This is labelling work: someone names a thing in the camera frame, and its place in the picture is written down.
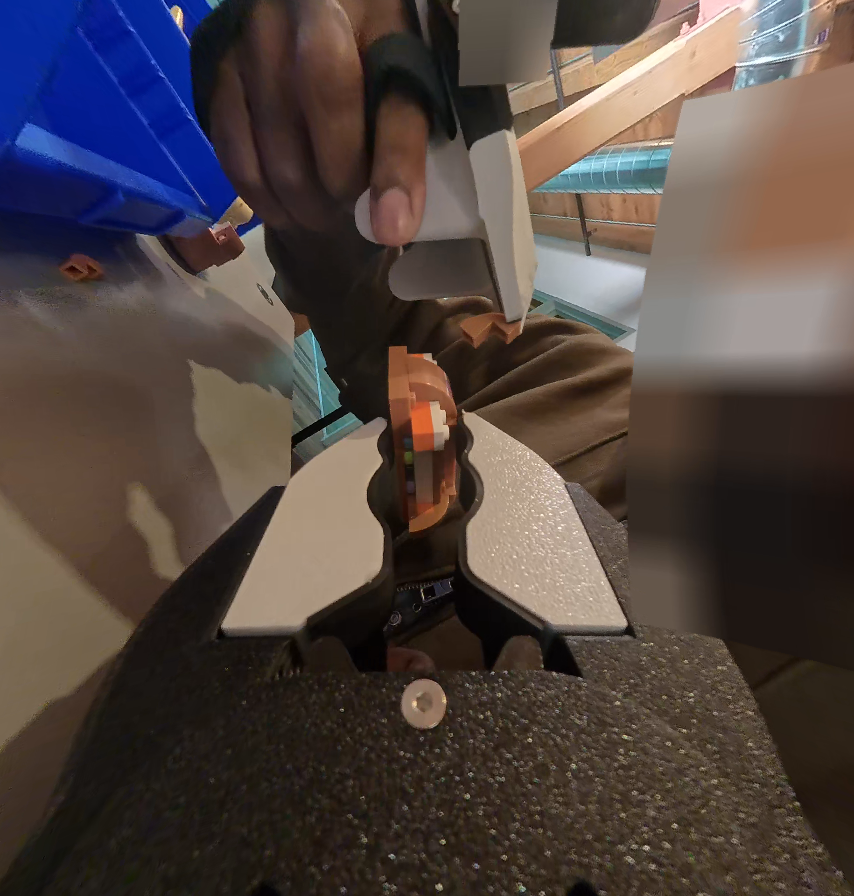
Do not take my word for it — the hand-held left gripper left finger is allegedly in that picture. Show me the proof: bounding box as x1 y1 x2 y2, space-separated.
220 418 399 641

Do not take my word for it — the brown lego assembly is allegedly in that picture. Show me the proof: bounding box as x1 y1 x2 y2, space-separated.
387 345 463 536

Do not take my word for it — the blue plastic bin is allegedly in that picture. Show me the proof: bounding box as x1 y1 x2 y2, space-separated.
0 0 261 240

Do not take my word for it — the person's right hand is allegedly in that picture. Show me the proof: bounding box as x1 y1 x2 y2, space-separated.
189 0 431 247

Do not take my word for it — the brown lego curved piece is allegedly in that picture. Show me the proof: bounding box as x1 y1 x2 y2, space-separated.
461 313 523 346

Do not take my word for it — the person's brown jacket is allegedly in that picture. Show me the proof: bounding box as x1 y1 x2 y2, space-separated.
266 231 634 666

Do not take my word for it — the silver ventilation duct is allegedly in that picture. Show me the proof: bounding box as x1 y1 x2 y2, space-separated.
538 135 674 198

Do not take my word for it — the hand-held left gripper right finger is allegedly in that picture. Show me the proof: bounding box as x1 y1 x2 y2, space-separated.
456 412 630 639

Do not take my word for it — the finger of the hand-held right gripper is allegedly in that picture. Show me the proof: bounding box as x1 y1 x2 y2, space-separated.
468 129 541 333

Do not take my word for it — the brown lego figure body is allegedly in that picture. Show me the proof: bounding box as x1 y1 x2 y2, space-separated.
168 220 248 275

